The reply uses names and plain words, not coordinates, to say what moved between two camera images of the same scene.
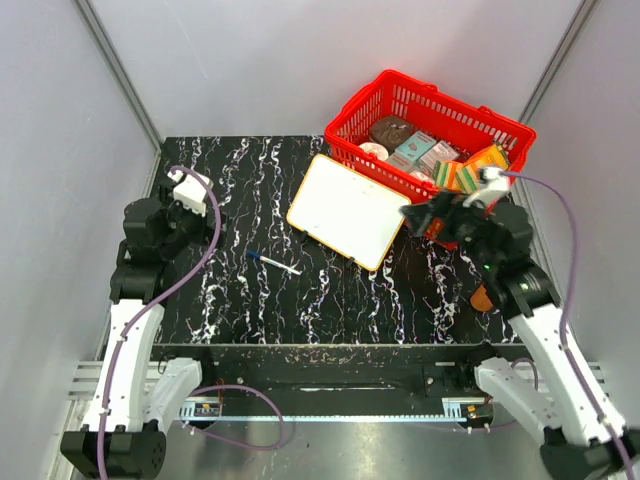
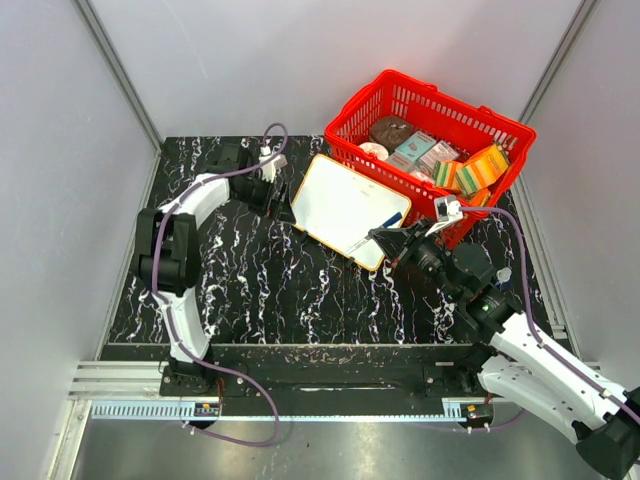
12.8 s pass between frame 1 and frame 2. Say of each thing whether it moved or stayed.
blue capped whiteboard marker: moved
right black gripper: moved
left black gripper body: moved
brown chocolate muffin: stayed
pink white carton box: stayed
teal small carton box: stayed
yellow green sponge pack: stayed
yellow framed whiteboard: stayed
